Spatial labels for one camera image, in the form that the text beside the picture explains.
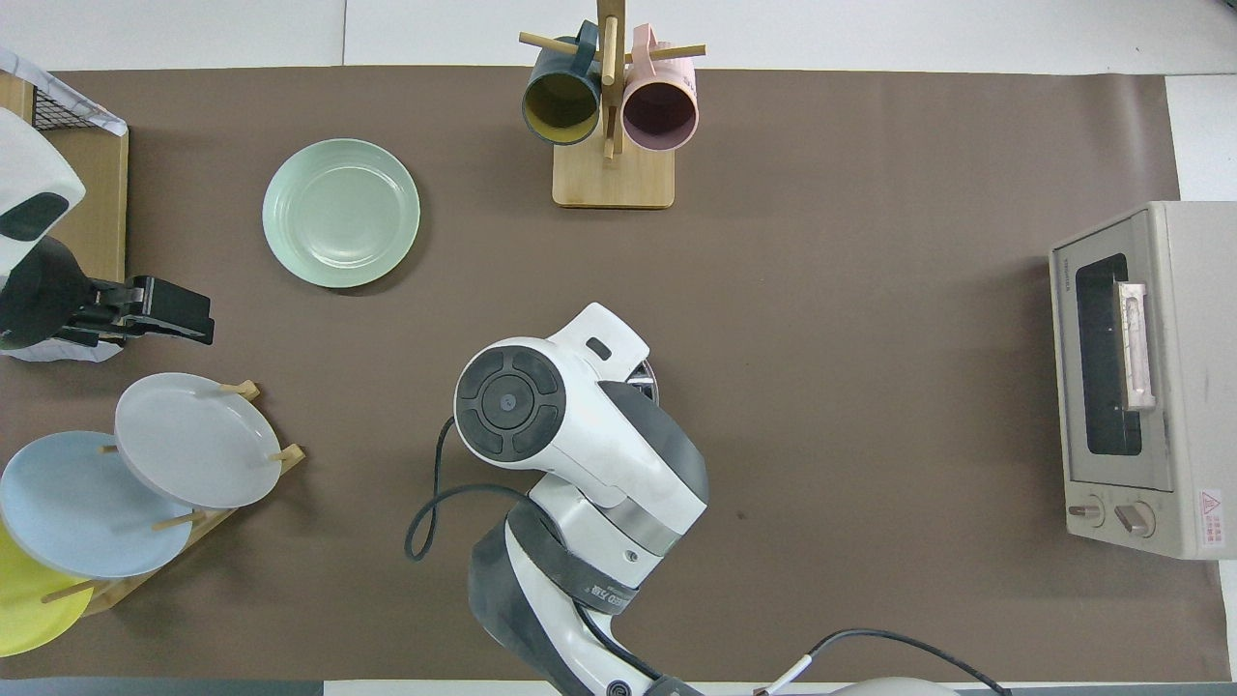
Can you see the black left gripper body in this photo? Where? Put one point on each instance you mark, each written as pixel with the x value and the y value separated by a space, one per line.
pixel 111 305

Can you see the glass lid with purple knob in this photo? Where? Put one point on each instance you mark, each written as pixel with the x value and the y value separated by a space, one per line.
pixel 649 382

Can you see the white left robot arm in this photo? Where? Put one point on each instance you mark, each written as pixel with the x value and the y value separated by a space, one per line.
pixel 29 164

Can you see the grey plate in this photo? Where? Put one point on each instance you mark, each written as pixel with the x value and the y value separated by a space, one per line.
pixel 193 440

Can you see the pale green plate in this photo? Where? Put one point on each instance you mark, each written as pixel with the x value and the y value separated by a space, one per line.
pixel 340 213

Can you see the light blue plate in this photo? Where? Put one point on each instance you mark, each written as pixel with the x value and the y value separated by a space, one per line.
pixel 77 512

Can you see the wooden plate rack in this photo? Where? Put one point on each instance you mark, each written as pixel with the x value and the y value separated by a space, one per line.
pixel 121 588

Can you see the yellow plate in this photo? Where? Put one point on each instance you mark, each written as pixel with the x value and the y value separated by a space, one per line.
pixel 29 609

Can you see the white crumpled paper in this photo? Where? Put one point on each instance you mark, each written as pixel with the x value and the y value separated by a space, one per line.
pixel 77 353

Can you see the dark teal mug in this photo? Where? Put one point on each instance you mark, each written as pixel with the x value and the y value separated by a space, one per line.
pixel 561 101

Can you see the wooden mug tree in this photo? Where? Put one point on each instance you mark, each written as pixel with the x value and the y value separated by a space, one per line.
pixel 613 179

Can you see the pink ribbed mug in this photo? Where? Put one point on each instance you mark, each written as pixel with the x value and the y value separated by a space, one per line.
pixel 660 114

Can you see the brown table mat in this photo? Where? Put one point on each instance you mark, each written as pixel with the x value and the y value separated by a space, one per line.
pixel 870 387

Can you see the beige toaster oven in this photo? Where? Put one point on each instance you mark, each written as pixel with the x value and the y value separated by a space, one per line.
pixel 1121 476

